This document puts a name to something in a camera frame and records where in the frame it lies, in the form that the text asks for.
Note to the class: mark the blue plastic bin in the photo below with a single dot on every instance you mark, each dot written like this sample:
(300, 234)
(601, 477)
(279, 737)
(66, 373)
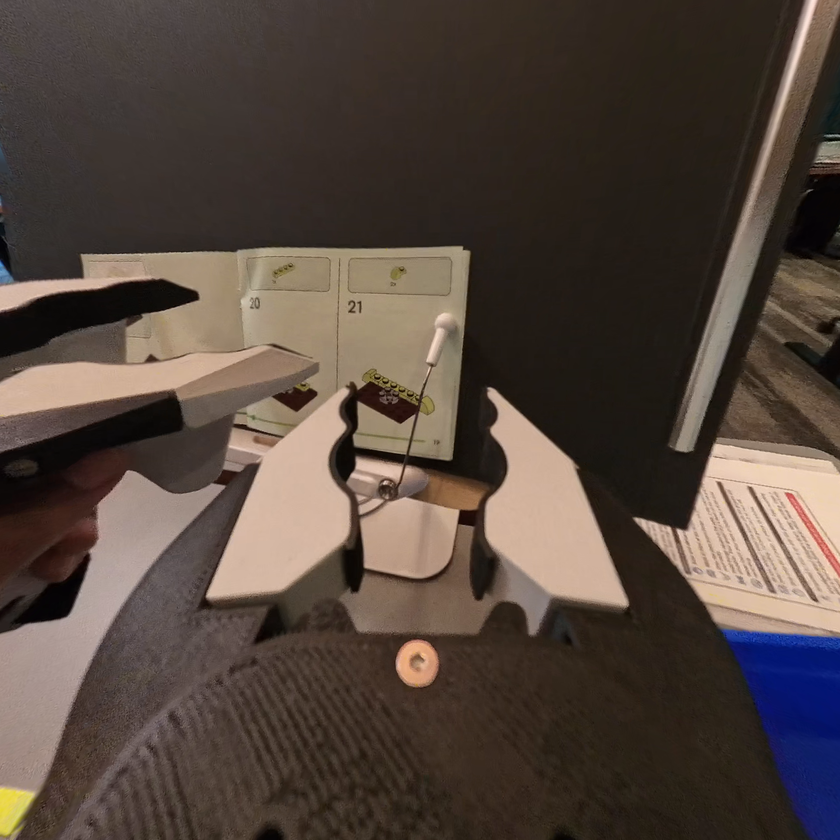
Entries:
(800, 722)

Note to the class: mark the black backdrop board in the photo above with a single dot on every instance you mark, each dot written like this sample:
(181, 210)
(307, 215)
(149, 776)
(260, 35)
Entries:
(459, 131)

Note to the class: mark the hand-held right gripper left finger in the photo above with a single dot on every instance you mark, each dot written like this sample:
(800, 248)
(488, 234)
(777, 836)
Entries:
(289, 512)

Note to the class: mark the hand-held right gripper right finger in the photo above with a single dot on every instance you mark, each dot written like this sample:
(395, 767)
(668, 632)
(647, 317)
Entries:
(551, 525)

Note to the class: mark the black furniture base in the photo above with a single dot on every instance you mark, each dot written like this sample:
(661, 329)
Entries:
(817, 351)

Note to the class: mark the person's left hand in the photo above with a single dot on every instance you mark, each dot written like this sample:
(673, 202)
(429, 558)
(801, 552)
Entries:
(46, 525)

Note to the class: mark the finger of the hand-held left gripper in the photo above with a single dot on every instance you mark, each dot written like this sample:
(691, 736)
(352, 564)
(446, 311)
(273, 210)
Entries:
(118, 400)
(72, 308)

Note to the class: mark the toy brick instruction booklet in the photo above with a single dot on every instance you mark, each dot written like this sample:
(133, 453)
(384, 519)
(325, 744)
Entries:
(387, 328)

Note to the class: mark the printed paper sheet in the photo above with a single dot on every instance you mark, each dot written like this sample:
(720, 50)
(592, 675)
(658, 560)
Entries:
(754, 538)

